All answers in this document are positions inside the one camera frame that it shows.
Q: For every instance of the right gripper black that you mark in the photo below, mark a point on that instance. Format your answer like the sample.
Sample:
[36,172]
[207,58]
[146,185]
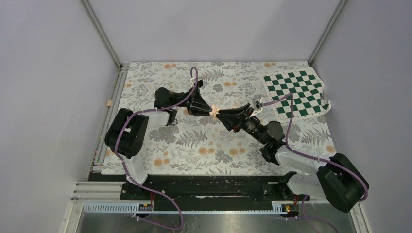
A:
[231,122]

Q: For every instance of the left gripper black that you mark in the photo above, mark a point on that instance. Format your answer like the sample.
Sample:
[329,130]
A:
[196,105]

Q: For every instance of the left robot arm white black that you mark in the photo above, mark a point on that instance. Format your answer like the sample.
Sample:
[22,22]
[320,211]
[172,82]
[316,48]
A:
[126,134]

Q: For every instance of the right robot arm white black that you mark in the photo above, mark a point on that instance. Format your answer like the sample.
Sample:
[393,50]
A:
[335,179]

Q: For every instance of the floral patterned table mat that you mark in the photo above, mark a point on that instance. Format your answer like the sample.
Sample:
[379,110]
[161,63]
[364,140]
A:
[202,145]

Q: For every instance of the green white checkered mat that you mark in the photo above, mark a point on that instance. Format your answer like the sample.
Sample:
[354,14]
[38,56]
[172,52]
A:
[299,94]

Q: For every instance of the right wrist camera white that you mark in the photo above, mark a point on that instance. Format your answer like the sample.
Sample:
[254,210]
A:
[257,105]

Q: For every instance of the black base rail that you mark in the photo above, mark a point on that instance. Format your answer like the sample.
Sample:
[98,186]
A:
[212,193]

